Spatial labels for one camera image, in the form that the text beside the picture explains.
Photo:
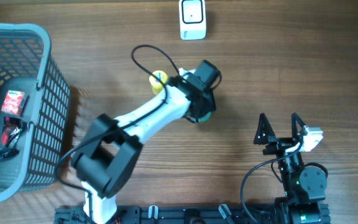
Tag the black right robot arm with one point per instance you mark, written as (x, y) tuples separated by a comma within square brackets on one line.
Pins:
[(304, 184)]

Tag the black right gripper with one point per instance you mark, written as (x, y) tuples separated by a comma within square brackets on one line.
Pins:
[(279, 144)]

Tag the yellow lidded jar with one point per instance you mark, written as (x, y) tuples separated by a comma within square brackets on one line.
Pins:
[(157, 82)]

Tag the hex wrench set package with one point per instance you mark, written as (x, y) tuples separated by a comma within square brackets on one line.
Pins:
[(12, 128)]

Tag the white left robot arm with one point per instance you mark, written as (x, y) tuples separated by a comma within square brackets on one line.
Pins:
[(105, 159)]

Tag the grey plastic laundry basket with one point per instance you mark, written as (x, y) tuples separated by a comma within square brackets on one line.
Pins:
[(34, 105)]

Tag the red tissue pack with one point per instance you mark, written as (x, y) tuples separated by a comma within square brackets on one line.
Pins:
[(14, 102)]

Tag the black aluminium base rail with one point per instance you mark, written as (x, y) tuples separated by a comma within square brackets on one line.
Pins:
[(264, 213)]

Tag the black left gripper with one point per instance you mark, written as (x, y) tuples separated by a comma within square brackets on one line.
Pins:
[(209, 99)]

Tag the silver tin can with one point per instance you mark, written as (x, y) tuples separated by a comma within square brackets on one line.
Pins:
[(204, 118)]

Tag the white barcode scanner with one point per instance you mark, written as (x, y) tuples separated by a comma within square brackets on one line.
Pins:
[(192, 19)]

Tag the black snack packet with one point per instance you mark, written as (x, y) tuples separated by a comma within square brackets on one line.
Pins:
[(8, 152)]

